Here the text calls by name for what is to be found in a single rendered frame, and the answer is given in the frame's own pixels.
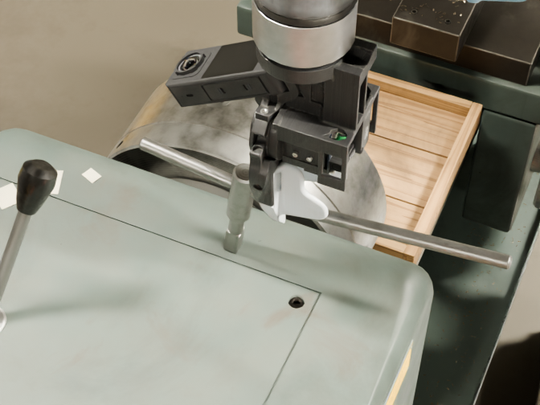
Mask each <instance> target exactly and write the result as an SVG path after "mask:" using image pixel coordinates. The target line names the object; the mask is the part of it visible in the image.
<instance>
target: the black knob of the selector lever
mask: <svg viewBox="0 0 540 405"><path fill-rule="evenodd" d="M57 177H58V172H57V170H56V169H55V168H54V167H53V166H52V165H51V164H50V163H48V162H46V161H44V160H40V159H33V160H27V161H25V162H24V163H23V164H22V168H21V170H20V171H19V173H18V182H17V192H16V208H17V210H18V211H19V212H21V213H23V214H25V215H35V214H36V213H37V211H38V210H39V209H40V208H41V206H42V205H43V204H44V203H45V201H46V200H47V198H48V197H49V195H50V194H51V192H52V191H53V190H54V188H55V184H56V180H57Z"/></svg>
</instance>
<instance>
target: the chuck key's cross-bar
mask: <svg viewBox="0 0 540 405"><path fill-rule="evenodd" d="M139 149H141V150H143V151H145V152H147V153H151V154H152V155H154V156H156V157H159V158H161V159H164V160H166V161H168V162H171V163H173V164H175V165H177V166H180V167H182V168H184V169H186V170H189V171H191V172H193V173H196V174H198V175H201V176H203V177H204V178H208V179H210V180H211V181H214V182H217V183H219V184H221V185H223V186H226V187H228V188H230V189H231V179H232V174H229V173H228V172H226V171H223V170H221V169H218V168H216V167H214V166H211V165H209V164H207V163H205V162H202V161H199V160H198V159H196V158H193V157H191V156H188V155H186V154H184V153H181V152H179V151H177V150H175V149H172V148H170V147H168V146H166V145H163V144H161V143H159V142H156V141H154V140H151V139H149V138H148V137H143V138H142V139H141V140H140V142H139ZM312 220H315V221H318V222H322V223H328V224H331V225H334V226H338V227H344V228H347V229H350V230H353V231H359V232H362V233H366V234H369V235H375V236H378V237H382V238H385V239H390V240H394V241H397V242H400V243H406V244H410V245H413V246H416V247H420V248H425V249H428V250H432V251H435V252H441V253H444V254H448V255H451V256H457V257H460V258H463V259H466V260H472V261H476V262H479V263H483V264H488V265H492V266H495V267H498V268H504V269H509V268H510V266H511V264H512V259H513V258H512V256H511V255H507V254H504V253H500V252H495V251H491V250H488V249H484V248H481V247H475V246H472V245H468V244H465V243H459V242H456V241H452V240H449V239H443V238H440V237H436V236H433V235H427V234H424V233H420V232H417V231H411V230H408V229H404V228H401V227H395V226H391V225H388V224H385V223H379V222H375V221H372V220H369V219H363V218H359V217H356V216H352V215H347V214H343V213H340V212H336V211H332V210H328V215H327V217H326V218H324V219H312Z"/></svg>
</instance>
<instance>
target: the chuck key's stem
mask: <svg viewBox="0 0 540 405"><path fill-rule="evenodd" d="M249 165H250V164H247V163H242V164H238V165H237V166H236V167H235V168H234V169H233V174H232V179H231V189H230V193H229V198H228V203H227V217H228V218H229V224H228V228H227V230H226V234H225V239H224V244H223V248H224V249H226V250H228V251H229V252H233V253H235V254H236V253H237V251H238V250H239V248H240V246H241V244H242V242H243V234H244V229H245V226H244V222H246V221H247V220H248V219H249V218H250V215H251V211H252V204H253V198H251V197H250V194H251V192H252V191H251V189H250V186H249Z"/></svg>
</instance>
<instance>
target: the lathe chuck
mask: <svg viewBox="0 0 540 405"><path fill-rule="evenodd" d="M166 82H167V81H165V82H164V83H162V84H161V85H160V86H158V87H157V88H156V89H155V91H154V92H153V93H152V95H151V96H150V97H149V99H148V100H147V101H146V103H145V104H144V106H143V107H142V109H141V111H140V112H139V113H138V114H137V116H136V117H135V118H134V120H133V122H132V123H131V125H130V126H129V127H128V128H127V130H126V131H125V133H124V134H123V136H122V137H121V139H122V138H123V137H124V136H125V135H127V134H128V133H131V132H132V131H134V130H136V129H139V128H141V127H144V126H147V125H154V124H161V123H185V124H192V125H201V126H206V127H210V128H213V129H218V130H221V131H224V132H227V133H230V134H233V135H236V136H238V137H241V138H243V139H245V140H247V141H249V136H250V128H251V122H252V118H253V115H254V113H255V111H256V109H257V107H258V106H259V105H258V104H257V103H256V101H255V97H254V98H247V99H242V100H233V101H232V102H231V103H230V104H227V105H225V106H223V107H210V106H208V105H206V104H200V105H194V106H188V107H181V106H180V105H179V103H178V102H177V101H176V100H175V98H174V96H173V95H172V93H171V92H170V90H169V89H168V88H167V87H166V85H165V83H166ZM312 183H313V184H314V185H315V186H316V187H317V188H318V189H319V190H320V191H321V192H322V193H323V194H324V195H325V196H326V198H327V199H328V200H329V201H330V202H331V203H332V204H333V205H334V207H335V208H336V209H337V211H338V212H340V213H343V214H347V215H352V216H356V217H359V218H363V219H369V220H372V221H375V222H379V223H384V222H385V218H386V212H387V201H386V195H385V190H384V187H383V183H382V180H381V178H380V176H379V173H378V171H377V169H376V167H375V165H374V163H373V162H372V160H371V158H370V156H369V155H368V153H367V152H366V151H365V150H363V153H361V154H359V153H355V155H354V156H353V157H352V158H351V159H350V160H349V162H348V164H347V179H346V190H345V192H343V191H340V190H336V189H334V188H331V187H328V186H324V185H322V184H319V183H317V182H312ZM349 230H350V229H349ZM350 233H351V235H352V237H353V239H354V242H355V243H357V244H360V245H362V246H365V247H368V248H373V246H374V244H375V242H376V240H377V238H378V236H375V235H369V234H366V233H362V232H359V231H353V230H350Z"/></svg>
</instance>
